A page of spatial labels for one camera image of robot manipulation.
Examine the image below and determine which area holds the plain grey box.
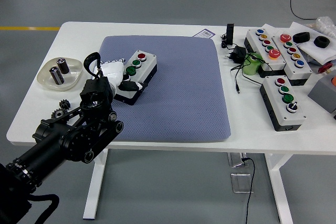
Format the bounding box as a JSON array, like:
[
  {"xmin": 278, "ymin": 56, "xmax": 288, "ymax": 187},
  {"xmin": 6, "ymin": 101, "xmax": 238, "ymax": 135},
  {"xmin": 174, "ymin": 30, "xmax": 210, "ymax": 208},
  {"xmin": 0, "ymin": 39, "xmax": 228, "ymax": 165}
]
[{"xmin": 307, "ymin": 69, "xmax": 336, "ymax": 114}]

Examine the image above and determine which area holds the purple-edged white label card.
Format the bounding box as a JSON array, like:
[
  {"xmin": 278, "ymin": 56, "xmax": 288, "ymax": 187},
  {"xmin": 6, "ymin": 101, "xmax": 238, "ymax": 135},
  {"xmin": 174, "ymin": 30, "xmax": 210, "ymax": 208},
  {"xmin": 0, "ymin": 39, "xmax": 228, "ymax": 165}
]
[{"xmin": 193, "ymin": 29, "xmax": 214, "ymax": 39}]

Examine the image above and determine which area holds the small black gear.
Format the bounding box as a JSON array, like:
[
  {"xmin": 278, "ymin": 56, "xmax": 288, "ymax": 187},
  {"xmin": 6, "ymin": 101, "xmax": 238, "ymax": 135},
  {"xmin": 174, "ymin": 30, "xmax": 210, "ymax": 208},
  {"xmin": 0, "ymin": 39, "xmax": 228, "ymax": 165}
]
[{"xmin": 58, "ymin": 99, "xmax": 71, "ymax": 111}]

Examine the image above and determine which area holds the black foam ring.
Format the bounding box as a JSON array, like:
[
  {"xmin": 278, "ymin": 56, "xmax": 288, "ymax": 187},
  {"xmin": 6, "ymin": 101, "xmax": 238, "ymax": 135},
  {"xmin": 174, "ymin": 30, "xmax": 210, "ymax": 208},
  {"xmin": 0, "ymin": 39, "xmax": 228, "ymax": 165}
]
[
  {"xmin": 314, "ymin": 36, "xmax": 330, "ymax": 49},
  {"xmin": 292, "ymin": 31, "xmax": 311, "ymax": 44}
]

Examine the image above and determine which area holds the blue-grey textured mat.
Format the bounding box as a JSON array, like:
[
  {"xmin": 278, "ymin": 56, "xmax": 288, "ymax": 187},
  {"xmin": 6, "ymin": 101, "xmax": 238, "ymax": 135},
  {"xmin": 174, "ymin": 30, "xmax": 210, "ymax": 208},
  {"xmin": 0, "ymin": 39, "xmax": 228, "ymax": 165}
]
[{"xmin": 99, "ymin": 35, "xmax": 232, "ymax": 144}]

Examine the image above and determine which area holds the dark cylindrical capacitor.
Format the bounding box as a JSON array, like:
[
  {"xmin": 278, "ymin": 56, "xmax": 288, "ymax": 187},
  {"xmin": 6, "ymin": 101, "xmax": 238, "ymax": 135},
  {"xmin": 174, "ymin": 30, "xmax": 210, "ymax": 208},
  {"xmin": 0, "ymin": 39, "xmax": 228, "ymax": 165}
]
[
  {"xmin": 57, "ymin": 57, "xmax": 70, "ymax": 74},
  {"xmin": 49, "ymin": 67, "xmax": 65, "ymax": 86}
]

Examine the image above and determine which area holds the red knob part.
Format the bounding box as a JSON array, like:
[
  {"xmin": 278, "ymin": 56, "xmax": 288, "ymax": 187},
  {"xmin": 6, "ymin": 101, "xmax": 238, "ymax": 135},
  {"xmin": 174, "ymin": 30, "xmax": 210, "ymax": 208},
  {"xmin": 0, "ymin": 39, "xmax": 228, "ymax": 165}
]
[{"xmin": 318, "ymin": 62, "xmax": 333, "ymax": 74}]

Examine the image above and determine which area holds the green plastic cup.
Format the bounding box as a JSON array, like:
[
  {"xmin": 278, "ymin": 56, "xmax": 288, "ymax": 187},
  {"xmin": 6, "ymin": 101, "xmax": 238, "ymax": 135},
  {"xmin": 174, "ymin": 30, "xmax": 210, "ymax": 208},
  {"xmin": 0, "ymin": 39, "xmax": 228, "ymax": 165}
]
[{"xmin": 241, "ymin": 52, "xmax": 265, "ymax": 77}]

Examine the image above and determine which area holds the black upright stand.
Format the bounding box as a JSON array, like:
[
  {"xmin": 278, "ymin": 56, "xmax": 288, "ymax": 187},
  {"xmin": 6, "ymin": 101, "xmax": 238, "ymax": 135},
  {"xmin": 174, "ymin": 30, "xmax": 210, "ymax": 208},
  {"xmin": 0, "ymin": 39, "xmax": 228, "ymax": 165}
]
[{"xmin": 226, "ymin": 23, "xmax": 235, "ymax": 47}]

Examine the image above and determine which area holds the black cable under table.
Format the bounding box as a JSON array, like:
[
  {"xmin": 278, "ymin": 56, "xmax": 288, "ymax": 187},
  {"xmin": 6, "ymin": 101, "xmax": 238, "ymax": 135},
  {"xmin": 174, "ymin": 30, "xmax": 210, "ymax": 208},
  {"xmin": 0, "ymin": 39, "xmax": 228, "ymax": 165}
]
[{"xmin": 241, "ymin": 157, "xmax": 257, "ymax": 224}]

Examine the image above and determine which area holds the black adapter cord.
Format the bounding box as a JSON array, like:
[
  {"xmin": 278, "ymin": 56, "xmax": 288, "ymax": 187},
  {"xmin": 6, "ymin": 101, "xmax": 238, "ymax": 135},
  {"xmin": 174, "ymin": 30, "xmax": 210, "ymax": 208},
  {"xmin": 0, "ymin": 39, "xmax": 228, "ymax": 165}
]
[{"xmin": 230, "ymin": 52, "xmax": 266, "ymax": 95}]

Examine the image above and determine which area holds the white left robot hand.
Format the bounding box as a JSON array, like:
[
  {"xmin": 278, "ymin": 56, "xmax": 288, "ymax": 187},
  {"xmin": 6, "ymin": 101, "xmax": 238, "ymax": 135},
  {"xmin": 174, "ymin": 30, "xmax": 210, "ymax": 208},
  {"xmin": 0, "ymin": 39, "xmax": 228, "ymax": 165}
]
[{"xmin": 100, "ymin": 58, "xmax": 144, "ymax": 93}]

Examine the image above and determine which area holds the white table leg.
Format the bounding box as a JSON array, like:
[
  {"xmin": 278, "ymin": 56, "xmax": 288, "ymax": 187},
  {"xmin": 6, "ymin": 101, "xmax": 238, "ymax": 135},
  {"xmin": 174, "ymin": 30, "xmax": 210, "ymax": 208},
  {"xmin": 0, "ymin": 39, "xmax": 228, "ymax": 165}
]
[
  {"xmin": 82, "ymin": 148, "xmax": 110, "ymax": 220},
  {"xmin": 264, "ymin": 153, "xmax": 295, "ymax": 224}
]

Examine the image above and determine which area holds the clear plastic bag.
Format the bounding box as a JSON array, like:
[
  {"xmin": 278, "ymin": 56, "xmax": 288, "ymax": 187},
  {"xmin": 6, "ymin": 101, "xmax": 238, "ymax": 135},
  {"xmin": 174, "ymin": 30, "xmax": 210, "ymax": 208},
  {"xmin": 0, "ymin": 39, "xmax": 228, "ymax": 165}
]
[{"xmin": 314, "ymin": 16, "xmax": 336, "ymax": 40}]

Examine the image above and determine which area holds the grey four-button control box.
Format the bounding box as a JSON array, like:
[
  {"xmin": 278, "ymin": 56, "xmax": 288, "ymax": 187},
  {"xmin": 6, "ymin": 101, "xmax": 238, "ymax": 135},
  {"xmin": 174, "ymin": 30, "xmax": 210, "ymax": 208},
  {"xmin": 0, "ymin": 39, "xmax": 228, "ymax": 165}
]
[
  {"xmin": 259, "ymin": 76, "xmax": 307, "ymax": 132},
  {"xmin": 113, "ymin": 50, "xmax": 158, "ymax": 106}
]

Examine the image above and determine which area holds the black power adapter plug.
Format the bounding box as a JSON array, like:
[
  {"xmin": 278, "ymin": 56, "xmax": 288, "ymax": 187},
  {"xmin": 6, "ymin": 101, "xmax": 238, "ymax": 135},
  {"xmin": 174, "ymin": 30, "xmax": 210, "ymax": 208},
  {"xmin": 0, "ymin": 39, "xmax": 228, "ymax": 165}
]
[{"xmin": 224, "ymin": 46, "xmax": 247, "ymax": 65}]

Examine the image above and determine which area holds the five-button box with red mushroom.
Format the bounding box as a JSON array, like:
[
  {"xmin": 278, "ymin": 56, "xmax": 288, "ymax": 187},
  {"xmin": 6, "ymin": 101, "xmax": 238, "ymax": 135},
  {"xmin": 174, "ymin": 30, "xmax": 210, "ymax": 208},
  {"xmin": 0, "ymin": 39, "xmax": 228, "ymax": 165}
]
[
  {"xmin": 271, "ymin": 33, "xmax": 313, "ymax": 87},
  {"xmin": 244, "ymin": 28, "xmax": 287, "ymax": 78}
]

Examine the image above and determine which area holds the cream shallow dish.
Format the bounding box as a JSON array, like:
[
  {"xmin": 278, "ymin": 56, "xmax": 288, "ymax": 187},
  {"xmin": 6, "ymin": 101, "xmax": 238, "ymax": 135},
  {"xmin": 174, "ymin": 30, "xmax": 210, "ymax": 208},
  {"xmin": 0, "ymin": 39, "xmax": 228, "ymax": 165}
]
[{"xmin": 36, "ymin": 57, "xmax": 84, "ymax": 92}]

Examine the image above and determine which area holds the grey floor socket cover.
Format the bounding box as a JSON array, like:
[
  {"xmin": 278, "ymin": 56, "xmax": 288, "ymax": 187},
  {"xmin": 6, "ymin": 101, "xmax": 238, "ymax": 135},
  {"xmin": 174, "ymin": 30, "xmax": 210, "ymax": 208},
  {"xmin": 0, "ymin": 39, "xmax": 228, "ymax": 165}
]
[{"xmin": 230, "ymin": 173, "xmax": 255, "ymax": 194}]

